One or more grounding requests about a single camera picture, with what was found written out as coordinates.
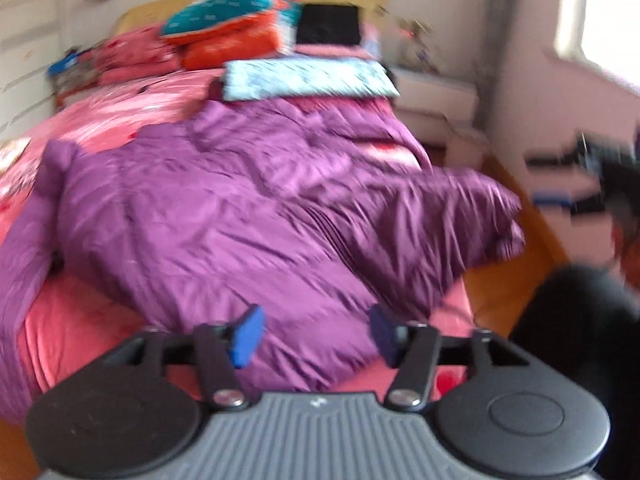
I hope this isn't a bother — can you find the light blue folded jacket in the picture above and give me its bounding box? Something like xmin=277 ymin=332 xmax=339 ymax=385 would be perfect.
xmin=222 ymin=56 xmax=399 ymax=102

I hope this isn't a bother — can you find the white nightstand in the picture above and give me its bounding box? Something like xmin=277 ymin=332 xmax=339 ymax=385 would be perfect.
xmin=388 ymin=66 xmax=478 ymax=144

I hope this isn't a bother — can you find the blue storage box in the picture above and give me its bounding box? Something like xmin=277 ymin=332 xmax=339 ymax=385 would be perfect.
xmin=47 ymin=50 xmax=79 ymax=78

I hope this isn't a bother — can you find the floral cushion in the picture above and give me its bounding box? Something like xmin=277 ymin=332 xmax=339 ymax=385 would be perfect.
xmin=0 ymin=138 xmax=32 ymax=176

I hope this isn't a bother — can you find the window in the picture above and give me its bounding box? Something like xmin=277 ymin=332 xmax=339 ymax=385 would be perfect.
xmin=554 ymin=0 xmax=639 ymax=93

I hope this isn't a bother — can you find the black folded garment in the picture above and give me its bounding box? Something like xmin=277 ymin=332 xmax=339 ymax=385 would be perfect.
xmin=296 ymin=3 xmax=361 ymax=47

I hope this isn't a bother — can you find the white wardrobe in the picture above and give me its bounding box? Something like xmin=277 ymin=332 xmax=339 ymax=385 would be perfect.
xmin=0 ymin=0 xmax=62 ymax=140

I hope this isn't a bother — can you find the grey curtain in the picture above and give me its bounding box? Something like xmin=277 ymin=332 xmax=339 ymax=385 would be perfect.
xmin=473 ymin=0 xmax=518 ymax=131

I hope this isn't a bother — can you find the teal and orange quilt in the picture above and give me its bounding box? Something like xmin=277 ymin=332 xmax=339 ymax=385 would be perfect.
xmin=160 ymin=0 xmax=303 ymax=70

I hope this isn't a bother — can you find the pink plush bed blanket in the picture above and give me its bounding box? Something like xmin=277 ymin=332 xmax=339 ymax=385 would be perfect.
xmin=1 ymin=70 xmax=473 ymax=401

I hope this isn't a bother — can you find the purple down jacket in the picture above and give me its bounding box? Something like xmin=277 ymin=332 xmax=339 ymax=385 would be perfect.
xmin=1 ymin=100 xmax=524 ymax=422

